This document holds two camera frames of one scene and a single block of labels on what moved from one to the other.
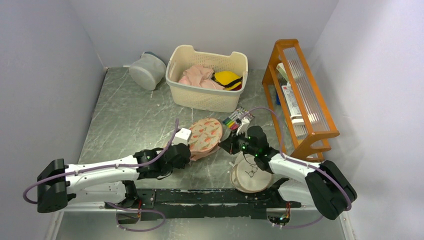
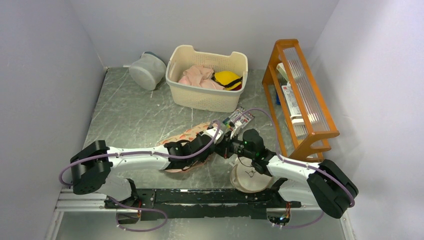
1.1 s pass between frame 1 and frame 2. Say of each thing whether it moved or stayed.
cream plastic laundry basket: stayed
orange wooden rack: stayed
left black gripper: moved
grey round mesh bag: stayed
